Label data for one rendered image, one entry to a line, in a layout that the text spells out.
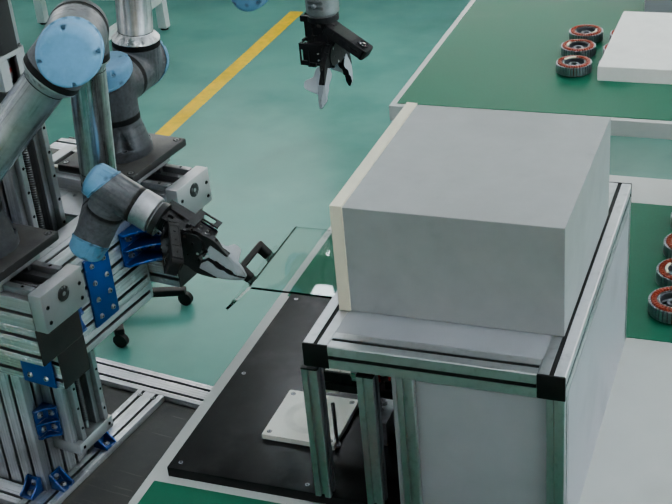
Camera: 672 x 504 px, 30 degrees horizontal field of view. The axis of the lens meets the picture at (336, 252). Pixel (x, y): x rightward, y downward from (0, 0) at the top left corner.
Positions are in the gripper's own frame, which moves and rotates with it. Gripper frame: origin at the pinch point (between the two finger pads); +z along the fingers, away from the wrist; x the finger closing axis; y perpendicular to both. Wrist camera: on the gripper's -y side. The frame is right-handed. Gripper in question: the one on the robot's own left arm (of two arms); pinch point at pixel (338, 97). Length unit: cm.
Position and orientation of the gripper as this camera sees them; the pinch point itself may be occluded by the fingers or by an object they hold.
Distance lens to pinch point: 291.7
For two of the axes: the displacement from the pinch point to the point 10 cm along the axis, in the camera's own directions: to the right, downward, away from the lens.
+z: 0.8, 8.7, 4.9
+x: -4.6, 4.7, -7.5
